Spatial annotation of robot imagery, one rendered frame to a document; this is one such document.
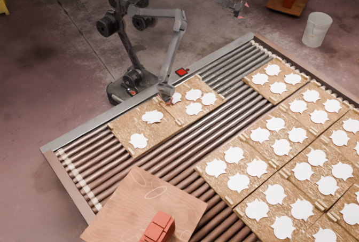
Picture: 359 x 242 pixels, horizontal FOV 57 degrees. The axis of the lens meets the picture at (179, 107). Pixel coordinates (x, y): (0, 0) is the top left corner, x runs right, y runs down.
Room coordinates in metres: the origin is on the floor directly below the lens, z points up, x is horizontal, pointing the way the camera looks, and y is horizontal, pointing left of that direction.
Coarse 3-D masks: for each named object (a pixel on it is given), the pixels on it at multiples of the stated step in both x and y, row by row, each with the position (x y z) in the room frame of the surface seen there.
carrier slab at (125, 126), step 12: (144, 108) 1.58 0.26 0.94; (156, 108) 1.58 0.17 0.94; (120, 120) 1.47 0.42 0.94; (132, 120) 1.47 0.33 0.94; (168, 120) 1.47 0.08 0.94; (120, 132) 1.36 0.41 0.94; (132, 132) 1.36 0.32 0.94; (144, 132) 1.36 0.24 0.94; (156, 132) 1.36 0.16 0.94; (168, 132) 1.37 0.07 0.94; (156, 144) 1.27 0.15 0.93; (132, 156) 1.17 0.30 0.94
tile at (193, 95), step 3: (192, 90) 1.76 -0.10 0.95; (195, 90) 1.76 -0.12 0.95; (198, 90) 1.77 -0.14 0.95; (186, 93) 1.73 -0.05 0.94; (189, 93) 1.73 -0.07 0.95; (192, 93) 1.73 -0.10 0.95; (195, 93) 1.73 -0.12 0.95; (198, 93) 1.73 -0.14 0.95; (186, 96) 1.70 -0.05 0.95; (189, 96) 1.70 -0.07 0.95; (192, 96) 1.70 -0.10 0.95; (195, 96) 1.70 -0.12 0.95; (198, 96) 1.70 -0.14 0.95; (186, 99) 1.68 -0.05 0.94; (189, 99) 1.67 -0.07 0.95; (192, 99) 1.67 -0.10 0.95; (195, 99) 1.67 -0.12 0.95
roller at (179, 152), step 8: (248, 104) 1.65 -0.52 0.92; (240, 112) 1.58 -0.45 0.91; (224, 120) 1.50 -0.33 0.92; (216, 128) 1.43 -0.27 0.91; (200, 136) 1.35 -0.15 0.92; (192, 144) 1.29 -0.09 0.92; (176, 152) 1.22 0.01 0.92; (184, 152) 1.23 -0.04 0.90; (168, 160) 1.15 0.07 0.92; (152, 168) 1.09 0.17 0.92; (160, 168) 1.10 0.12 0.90; (104, 200) 0.87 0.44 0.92; (96, 208) 0.82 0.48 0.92
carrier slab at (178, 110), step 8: (192, 80) 1.88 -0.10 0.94; (176, 88) 1.79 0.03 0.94; (184, 88) 1.79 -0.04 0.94; (192, 88) 1.80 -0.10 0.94; (200, 88) 1.80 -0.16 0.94; (208, 88) 1.80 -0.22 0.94; (184, 96) 1.71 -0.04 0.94; (216, 96) 1.72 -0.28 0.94; (160, 104) 1.63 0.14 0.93; (168, 104) 1.63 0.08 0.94; (176, 104) 1.63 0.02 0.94; (184, 104) 1.63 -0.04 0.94; (216, 104) 1.63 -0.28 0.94; (168, 112) 1.55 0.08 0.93; (176, 112) 1.55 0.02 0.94; (184, 112) 1.55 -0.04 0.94; (200, 112) 1.55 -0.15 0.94; (208, 112) 1.56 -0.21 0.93; (184, 120) 1.48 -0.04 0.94; (192, 120) 1.48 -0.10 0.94
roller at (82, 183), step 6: (240, 84) 1.87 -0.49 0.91; (228, 90) 1.80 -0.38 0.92; (234, 90) 1.81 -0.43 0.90; (126, 156) 1.18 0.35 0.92; (114, 162) 1.13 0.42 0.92; (120, 162) 1.14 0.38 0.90; (102, 168) 1.09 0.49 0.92; (108, 168) 1.09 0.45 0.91; (96, 174) 1.04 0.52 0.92; (102, 174) 1.05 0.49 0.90; (84, 180) 1.00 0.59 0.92; (90, 180) 1.00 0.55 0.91; (78, 186) 0.96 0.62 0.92
